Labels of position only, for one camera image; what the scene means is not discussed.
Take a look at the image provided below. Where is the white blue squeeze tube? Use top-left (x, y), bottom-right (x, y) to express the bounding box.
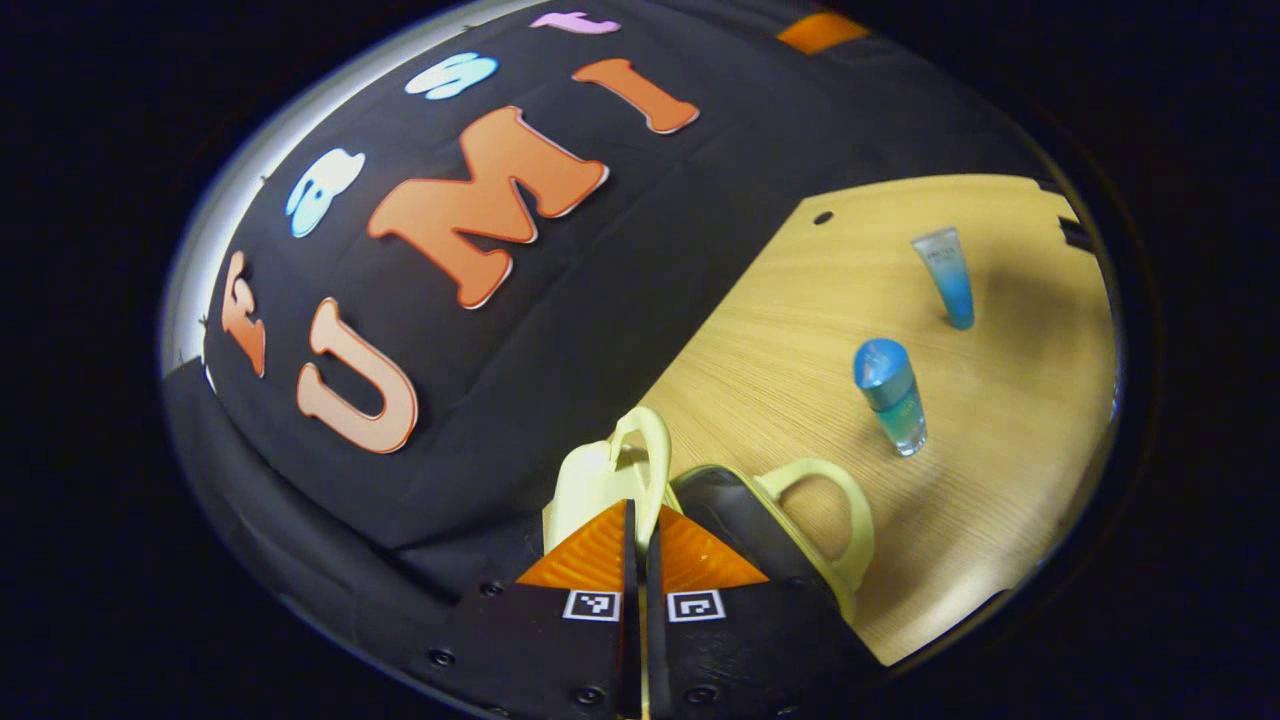
top-left (911, 227), bottom-right (976, 331)

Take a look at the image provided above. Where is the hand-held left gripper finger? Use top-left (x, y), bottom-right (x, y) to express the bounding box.
top-left (645, 503), bottom-right (883, 720)
top-left (400, 498), bottom-right (639, 720)

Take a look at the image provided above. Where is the black backdrop cloth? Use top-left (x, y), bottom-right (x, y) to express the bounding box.
top-left (160, 0), bottom-right (1111, 641)

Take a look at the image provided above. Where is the blue capped glass bottle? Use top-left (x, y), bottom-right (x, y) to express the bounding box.
top-left (853, 338), bottom-right (928, 458)

